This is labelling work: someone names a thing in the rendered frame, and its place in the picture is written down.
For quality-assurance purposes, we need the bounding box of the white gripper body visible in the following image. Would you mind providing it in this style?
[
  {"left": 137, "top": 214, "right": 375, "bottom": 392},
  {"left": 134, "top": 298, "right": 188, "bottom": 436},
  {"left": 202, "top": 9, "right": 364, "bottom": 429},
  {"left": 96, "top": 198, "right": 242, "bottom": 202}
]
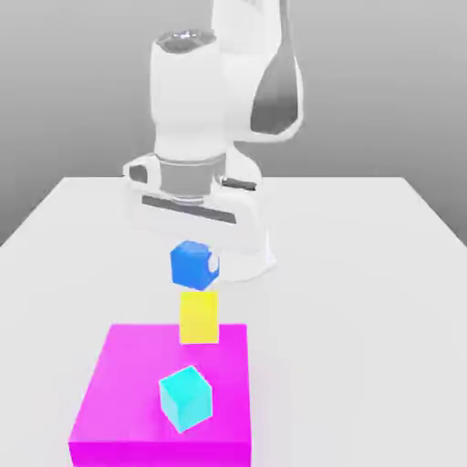
[{"left": 126, "top": 183, "right": 261, "bottom": 253}]

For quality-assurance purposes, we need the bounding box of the small blue cube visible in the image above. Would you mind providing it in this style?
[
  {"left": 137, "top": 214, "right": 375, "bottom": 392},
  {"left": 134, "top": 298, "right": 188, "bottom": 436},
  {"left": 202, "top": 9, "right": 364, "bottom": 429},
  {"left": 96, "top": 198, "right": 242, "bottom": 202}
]
[{"left": 170, "top": 239, "right": 221, "bottom": 292}]

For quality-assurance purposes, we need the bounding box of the small yellow cube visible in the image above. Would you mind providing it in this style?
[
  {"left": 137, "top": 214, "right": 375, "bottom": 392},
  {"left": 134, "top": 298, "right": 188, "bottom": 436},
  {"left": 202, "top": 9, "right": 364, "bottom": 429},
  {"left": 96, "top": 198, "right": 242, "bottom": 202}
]
[{"left": 179, "top": 290, "right": 220, "bottom": 345}]

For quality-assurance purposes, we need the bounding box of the small cyan cube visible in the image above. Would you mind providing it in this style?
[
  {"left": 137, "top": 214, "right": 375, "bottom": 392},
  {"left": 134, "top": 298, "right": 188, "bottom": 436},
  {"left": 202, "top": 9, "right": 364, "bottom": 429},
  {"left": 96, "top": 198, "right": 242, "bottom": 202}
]
[{"left": 158, "top": 365, "right": 213, "bottom": 434}]

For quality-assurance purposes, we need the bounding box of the large magenta box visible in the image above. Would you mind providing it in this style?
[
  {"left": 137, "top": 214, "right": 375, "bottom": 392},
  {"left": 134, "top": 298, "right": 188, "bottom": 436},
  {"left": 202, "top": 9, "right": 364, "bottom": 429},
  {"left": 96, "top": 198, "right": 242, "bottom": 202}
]
[{"left": 67, "top": 323, "right": 253, "bottom": 467}]

